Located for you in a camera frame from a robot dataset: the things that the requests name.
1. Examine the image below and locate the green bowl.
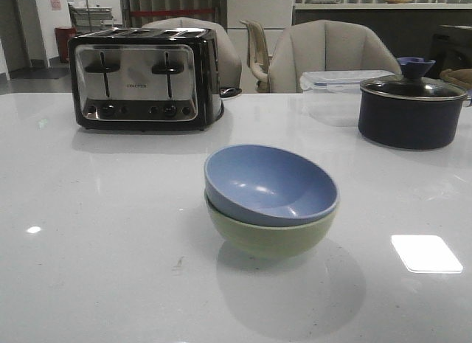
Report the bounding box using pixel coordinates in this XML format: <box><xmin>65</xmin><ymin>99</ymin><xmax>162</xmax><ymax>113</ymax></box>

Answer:
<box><xmin>204</xmin><ymin>195</ymin><xmax>338</xmax><ymax>259</ymax></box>

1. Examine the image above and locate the beige armchair left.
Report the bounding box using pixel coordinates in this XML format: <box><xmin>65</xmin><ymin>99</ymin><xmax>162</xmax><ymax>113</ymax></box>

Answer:
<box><xmin>142</xmin><ymin>17</ymin><xmax>242</xmax><ymax>88</ymax></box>

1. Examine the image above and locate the clear plastic food container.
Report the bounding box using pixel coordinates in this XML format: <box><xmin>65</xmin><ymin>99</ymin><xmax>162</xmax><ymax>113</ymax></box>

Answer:
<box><xmin>299</xmin><ymin>70</ymin><xmax>392</xmax><ymax>127</ymax></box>

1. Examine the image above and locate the red trash bin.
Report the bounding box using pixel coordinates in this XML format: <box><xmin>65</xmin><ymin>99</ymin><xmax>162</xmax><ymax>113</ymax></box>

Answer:
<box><xmin>55</xmin><ymin>27</ymin><xmax>77</xmax><ymax>63</ymax></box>

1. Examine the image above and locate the white cabinet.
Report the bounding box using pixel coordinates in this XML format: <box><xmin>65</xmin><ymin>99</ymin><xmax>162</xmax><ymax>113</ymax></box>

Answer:
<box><xmin>226</xmin><ymin>0</ymin><xmax>294</xmax><ymax>94</ymax></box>

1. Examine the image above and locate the dark blue cooking pot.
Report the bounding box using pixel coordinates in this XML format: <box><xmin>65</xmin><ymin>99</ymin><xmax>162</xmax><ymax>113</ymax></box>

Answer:
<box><xmin>358</xmin><ymin>91</ymin><xmax>465</xmax><ymax>150</ymax></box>

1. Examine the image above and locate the blue bowl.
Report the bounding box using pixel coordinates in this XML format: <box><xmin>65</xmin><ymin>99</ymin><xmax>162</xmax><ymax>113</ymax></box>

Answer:
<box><xmin>204</xmin><ymin>145</ymin><xmax>339</xmax><ymax>227</ymax></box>

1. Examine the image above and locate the cream office chair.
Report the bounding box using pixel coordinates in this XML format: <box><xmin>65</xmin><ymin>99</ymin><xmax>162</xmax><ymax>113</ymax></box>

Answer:
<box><xmin>240</xmin><ymin>20</ymin><xmax>270</xmax><ymax>93</ymax></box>

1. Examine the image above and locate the metal cart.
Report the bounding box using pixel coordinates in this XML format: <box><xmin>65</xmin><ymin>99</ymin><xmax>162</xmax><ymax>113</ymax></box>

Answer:
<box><xmin>68</xmin><ymin>2</ymin><xmax>115</xmax><ymax>34</ymax></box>

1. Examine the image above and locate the glass pot lid blue knob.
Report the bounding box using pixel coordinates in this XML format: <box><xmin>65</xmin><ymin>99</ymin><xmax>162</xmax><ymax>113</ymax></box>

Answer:
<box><xmin>360</xmin><ymin>57</ymin><xmax>468</xmax><ymax>102</ymax></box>

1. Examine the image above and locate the brown woven basket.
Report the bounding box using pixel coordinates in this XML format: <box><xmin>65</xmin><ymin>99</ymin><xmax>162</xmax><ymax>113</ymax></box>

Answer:
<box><xmin>440</xmin><ymin>68</ymin><xmax>472</xmax><ymax>90</ymax></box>

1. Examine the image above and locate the beige armchair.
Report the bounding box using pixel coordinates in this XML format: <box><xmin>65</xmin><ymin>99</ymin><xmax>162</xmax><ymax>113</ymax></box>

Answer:
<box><xmin>142</xmin><ymin>17</ymin><xmax>242</xmax><ymax>88</ymax></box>
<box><xmin>268</xmin><ymin>20</ymin><xmax>400</xmax><ymax>93</ymax></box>

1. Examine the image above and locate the black and chrome toaster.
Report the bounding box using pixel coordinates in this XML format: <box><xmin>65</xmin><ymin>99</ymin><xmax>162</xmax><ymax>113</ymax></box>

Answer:
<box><xmin>68</xmin><ymin>28</ymin><xmax>224</xmax><ymax>131</ymax></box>

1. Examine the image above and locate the beige armchair right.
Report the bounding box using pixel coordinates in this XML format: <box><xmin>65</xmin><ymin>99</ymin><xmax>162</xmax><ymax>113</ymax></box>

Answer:
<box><xmin>268</xmin><ymin>20</ymin><xmax>400</xmax><ymax>93</ymax></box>

